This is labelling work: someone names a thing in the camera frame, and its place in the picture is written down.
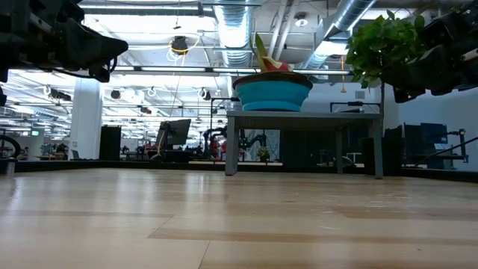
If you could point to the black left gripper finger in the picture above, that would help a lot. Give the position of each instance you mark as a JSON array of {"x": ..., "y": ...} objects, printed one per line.
[{"x": 97, "y": 46}]

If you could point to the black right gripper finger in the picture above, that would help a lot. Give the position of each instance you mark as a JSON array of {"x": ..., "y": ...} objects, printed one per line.
[{"x": 422, "y": 71}]

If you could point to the pink dragon fruit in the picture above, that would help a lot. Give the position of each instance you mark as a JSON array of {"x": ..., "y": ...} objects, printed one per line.
[{"x": 274, "y": 65}]

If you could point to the blue collapsible colander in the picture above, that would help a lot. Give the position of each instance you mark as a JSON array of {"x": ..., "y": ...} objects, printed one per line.
[{"x": 272, "y": 95}]

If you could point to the black background robot arm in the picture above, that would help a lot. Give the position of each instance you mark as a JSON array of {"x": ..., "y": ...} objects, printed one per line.
[
  {"x": 214, "y": 134},
  {"x": 254, "y": 141}
]

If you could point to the green plant in black pot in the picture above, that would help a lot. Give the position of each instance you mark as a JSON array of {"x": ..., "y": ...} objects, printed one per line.
[{"x": 381, "y": 45}]

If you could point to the dark computer monitor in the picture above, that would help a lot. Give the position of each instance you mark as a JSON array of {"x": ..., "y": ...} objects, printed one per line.
[{"x": 433, "y": 132}]

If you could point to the white building column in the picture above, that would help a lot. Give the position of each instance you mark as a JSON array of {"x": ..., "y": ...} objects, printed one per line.
[{"x": 86, "y": 119}]

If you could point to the long horizontal light bar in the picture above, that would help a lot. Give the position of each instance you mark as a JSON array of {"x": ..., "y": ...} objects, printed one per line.
[{"x": 186, "y": 69}]

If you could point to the black cabinet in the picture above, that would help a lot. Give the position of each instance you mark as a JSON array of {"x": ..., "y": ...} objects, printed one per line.
[{"x": 110, "y": 142}]

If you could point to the black round wheel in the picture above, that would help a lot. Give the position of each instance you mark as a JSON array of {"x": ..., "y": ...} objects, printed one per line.
[{"x": 15, "y": 142}]

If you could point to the black desk monitor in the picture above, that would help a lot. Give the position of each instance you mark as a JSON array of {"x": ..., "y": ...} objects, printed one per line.
[{"x": 175, "y": 132}]

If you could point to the grey perforated metal shelf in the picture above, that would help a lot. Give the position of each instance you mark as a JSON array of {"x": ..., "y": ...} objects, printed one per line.
[{"x": 298, "y": 119}]

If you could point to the small potted plant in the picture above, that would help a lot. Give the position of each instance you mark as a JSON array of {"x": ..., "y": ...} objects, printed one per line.
[{"x": 263, "y": 153}]

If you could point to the black overhead camera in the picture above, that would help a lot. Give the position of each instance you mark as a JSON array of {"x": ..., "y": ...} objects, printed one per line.
[{"x": 180, "y": 45}]

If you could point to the silver ventilation duct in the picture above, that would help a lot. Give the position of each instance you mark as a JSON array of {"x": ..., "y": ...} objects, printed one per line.
[
  {"x": 336, "y": 26},
  {"x": 235, "y": 30}
]

